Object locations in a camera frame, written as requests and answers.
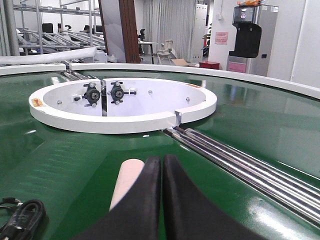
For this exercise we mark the pink hand broom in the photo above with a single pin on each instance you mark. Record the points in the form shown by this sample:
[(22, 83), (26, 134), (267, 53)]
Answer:
[(128, 173)]

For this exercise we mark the brown wooden pillar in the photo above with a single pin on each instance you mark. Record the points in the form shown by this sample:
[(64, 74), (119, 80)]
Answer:
[(118, 19)]

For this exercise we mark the red box on floor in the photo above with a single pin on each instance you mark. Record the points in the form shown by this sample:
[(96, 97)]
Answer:
[(209, 65)]

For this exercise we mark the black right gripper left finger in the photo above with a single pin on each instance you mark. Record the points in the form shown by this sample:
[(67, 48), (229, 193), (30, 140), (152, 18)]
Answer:
[(136, 216)]

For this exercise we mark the white central ring housing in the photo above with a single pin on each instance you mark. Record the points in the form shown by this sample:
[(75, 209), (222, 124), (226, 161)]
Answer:
[(158, 104)]

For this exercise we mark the pink wall notice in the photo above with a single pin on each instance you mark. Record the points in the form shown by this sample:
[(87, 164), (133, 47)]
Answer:
[(221, 38)]

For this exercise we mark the orange arrow warning sticker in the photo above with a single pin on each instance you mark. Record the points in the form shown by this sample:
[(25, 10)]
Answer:
[(37, 102)]

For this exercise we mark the steel rollers right side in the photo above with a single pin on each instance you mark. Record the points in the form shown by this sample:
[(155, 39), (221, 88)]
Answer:
[(291, 192)]

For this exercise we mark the right black bearing block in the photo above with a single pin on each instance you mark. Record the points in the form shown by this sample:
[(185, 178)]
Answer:
[(117, 92)]

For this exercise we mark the cardboard box on floor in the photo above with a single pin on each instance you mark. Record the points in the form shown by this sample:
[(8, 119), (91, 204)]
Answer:
[(182, 63)]

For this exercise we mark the white outer rim left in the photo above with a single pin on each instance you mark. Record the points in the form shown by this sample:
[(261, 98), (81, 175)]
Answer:
[(31, 68)]

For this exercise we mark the steel rollers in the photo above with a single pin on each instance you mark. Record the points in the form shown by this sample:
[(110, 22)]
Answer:
[(73, 75), (291, 192)]

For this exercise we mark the orange sticker far rim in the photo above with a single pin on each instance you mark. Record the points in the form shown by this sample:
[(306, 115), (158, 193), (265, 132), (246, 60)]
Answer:
[(193, 85)]

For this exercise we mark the metal pipe rack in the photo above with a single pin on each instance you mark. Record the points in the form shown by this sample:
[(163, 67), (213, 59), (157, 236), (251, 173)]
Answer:
[(30, 27)]

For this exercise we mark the silver black water dispenser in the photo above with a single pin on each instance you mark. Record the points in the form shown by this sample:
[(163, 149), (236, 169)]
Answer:
[(255, 29)]

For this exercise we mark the left black bearing block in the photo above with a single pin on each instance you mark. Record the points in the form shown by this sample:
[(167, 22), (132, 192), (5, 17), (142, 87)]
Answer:
[(92, 95)]

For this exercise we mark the white folding chair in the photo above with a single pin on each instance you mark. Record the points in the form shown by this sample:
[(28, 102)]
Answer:
[(165, 52)]

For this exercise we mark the black bearing block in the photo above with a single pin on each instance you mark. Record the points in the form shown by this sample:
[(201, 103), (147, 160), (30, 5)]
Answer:
[(117, 92), (92, 95)]

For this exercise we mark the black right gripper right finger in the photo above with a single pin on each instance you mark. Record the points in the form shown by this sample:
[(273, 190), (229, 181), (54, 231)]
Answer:
[(189, 214)]

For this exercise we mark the steel rollers rear left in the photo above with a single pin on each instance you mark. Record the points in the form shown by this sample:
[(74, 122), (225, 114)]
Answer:
[(73, 75)]

